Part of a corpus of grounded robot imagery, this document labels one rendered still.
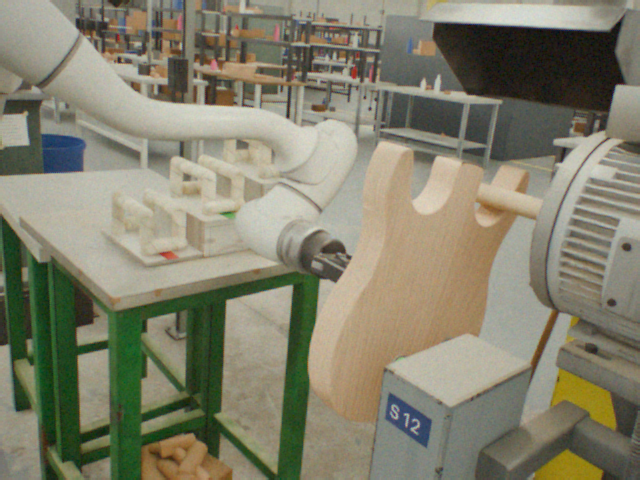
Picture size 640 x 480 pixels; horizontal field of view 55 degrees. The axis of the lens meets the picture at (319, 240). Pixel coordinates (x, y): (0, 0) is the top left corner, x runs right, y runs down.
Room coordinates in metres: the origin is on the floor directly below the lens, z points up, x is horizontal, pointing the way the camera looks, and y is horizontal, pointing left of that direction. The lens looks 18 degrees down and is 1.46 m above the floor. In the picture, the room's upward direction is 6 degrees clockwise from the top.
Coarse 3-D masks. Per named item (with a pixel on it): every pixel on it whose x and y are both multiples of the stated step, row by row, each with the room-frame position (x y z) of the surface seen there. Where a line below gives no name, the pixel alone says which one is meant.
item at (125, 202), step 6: (114, 192) 1.46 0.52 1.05; (120, 192) 1.46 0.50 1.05; (114, 198) 1.44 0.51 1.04; (120, 198) 1.42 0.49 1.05; (126, 198) 1.41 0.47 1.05; (120, 204) 1.41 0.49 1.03; (126, 204) 1.39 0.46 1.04; (132, 204) 1.37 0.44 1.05; (138, 204) 1.37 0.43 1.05; (126, 210) 1.39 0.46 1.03; (132, 210) 1.36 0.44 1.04; (138, 210) 1.34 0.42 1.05; (144, 210) 1.33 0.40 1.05; (150, 210) 1.34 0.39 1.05; (138, 216) 1.33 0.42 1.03; (144, 216) 1.32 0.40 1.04; (150, 216) 1.33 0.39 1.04
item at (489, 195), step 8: (480, 184) 0.94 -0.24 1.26; (488, 184) 0.94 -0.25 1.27; (480, 192) 0.93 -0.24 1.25; (488, 192) 0.92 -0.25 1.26; (496, 192) 0.91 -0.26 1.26; (504, 192) 0.91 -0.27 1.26; (512, 192) 0.90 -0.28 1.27; (480, 200) 0.93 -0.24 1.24; (488, 200) 0.92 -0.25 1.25; (496, 200) 0.91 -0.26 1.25; (504, 200) 0.90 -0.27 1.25; (512, 200) 0.89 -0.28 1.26; (520, 200) 0.88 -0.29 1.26; (528, 200) 0.87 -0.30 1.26; (536, 200) 0.87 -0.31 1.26; (496, 208) 0.91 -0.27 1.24; (504, 208) 0.90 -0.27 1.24; (512, 208) 0.89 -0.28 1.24; (520, 208) 0.88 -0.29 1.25; (528, 208) 0.87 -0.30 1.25; (536, 208) 0.86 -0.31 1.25; (528, 216) 0.87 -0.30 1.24; (536, 216) 0.86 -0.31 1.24
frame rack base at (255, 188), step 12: (252, 168) 1.65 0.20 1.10; (216, 180) 1.65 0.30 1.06; (228, 180) 1.60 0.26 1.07; (252, 180) 1.52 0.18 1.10; (264, 180) 1.52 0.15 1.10; (276, 180) 1.53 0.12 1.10; (216, 192) 1.65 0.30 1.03; (228, 192) 1.60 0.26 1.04; (252, 192) 1.51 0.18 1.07; (264, 192) 1.49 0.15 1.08
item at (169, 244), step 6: (156, 240) 1.34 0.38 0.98; (162, 240) 1.35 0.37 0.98; (168, 240) 1.35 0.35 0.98; (174, 240) 1.36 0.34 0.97; (180, 240) 1.37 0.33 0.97; (186, 240) 1.38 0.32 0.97; (144, 246) 1.32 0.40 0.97; (150, 246) 1.32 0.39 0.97; (156, 246) 1.33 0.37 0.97; (162, 246) 1.34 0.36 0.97; (168, 246) 1.34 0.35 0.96; (174, 246) 1.35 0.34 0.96; (180, 246) 1.37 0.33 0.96; (144, 252) 1.32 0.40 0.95; (150, 252) 1.32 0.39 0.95; (156, 252) 1.33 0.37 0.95
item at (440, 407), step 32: (448, 352) 0.65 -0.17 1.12; (480, 352) 0.66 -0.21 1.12; (384, 384) 0.60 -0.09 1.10; (416, 384) 0.57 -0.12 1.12; (448, 384) 0.58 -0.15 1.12; (480, 384) 0.58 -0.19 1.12; (512, 384) 0.61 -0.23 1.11; (384, 416) 0.60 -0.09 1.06; (416, 416) 0.56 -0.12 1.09; (448, 416) 0.54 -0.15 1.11; (480, 416) 0.58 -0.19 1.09; (512, 416) 0.62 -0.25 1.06; (384, 448) 0.59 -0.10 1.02; (416, 448) 0.56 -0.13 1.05; (448, 448) 0.54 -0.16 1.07; (480, 448) 0.59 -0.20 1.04
